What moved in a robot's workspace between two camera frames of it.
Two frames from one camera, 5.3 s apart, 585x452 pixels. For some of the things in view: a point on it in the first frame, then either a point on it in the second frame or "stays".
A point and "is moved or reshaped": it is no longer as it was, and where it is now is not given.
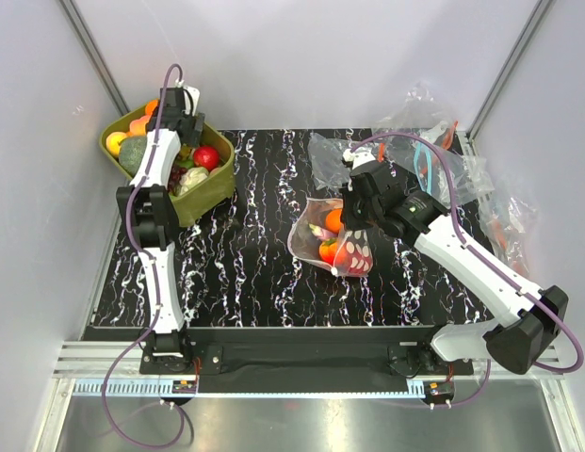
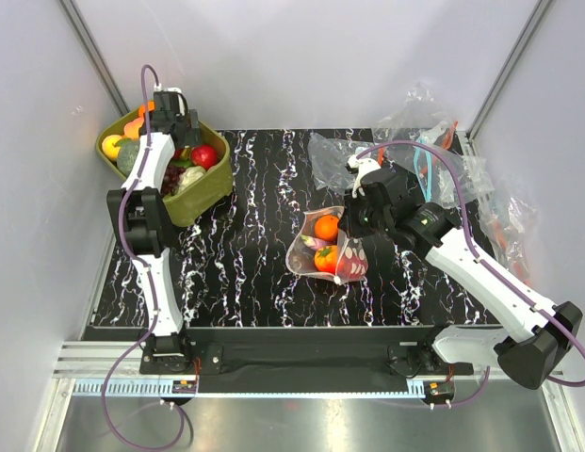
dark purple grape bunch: [176, 173] stays
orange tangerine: [333, 220] is moved or reshaped
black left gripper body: [193, 124] stays
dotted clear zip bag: [319, 238] is moved or reshaped
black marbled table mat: [235, 267] stays
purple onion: [321, 234] → [314, 243]
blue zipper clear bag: [472, 182] stays
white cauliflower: [191, 177] stays
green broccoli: [131, 153] stays
